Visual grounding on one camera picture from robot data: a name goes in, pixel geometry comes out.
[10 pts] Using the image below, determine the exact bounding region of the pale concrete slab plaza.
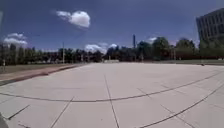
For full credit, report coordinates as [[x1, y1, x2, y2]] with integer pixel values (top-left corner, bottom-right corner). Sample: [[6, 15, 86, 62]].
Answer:
[[0, 62, 224, 128]]

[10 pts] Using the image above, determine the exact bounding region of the tall dark tower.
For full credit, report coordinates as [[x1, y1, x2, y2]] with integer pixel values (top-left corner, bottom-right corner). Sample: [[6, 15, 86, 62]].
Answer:
[[132, 33, 137, 50]]

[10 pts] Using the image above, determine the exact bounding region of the row of trees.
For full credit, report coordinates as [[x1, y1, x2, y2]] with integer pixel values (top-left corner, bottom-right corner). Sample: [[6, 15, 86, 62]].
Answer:
[[0, 36, 224, 66]]

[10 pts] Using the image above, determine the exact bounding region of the reddish kerb strip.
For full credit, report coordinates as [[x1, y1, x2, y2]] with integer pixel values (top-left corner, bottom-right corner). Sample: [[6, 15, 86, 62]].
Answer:
[[0, 63, 84, 87]]

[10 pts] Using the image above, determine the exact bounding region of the grass strip beside trees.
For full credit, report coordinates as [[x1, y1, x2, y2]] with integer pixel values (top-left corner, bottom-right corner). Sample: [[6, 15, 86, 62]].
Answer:
[[146, 59, 224, 66]]

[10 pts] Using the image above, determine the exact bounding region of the grey multi-storey building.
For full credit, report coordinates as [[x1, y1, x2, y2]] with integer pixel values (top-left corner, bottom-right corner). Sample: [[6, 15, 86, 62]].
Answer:
[[195, 7, 224, 44]]

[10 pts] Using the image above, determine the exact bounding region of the low pale wall block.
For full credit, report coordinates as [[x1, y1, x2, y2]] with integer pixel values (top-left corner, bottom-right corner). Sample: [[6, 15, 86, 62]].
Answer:
[[102, 59, 120, 64]]

